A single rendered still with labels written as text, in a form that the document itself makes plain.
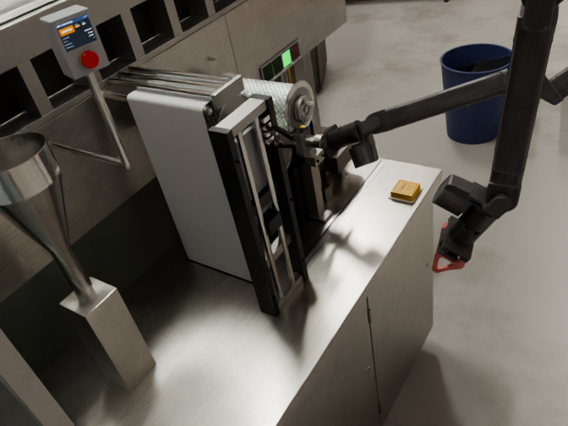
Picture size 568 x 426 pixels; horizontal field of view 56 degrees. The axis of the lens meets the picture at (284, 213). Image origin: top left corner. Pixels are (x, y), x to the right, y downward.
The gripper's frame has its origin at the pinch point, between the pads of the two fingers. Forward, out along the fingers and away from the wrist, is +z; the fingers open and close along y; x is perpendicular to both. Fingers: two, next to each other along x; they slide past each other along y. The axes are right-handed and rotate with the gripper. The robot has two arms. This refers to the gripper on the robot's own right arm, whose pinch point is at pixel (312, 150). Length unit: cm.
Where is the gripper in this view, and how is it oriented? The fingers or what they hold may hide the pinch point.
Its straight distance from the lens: 163.1
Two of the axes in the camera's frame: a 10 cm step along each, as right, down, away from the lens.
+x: -5.6, -7.8, -2.7
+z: -6.3, 1.9, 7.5
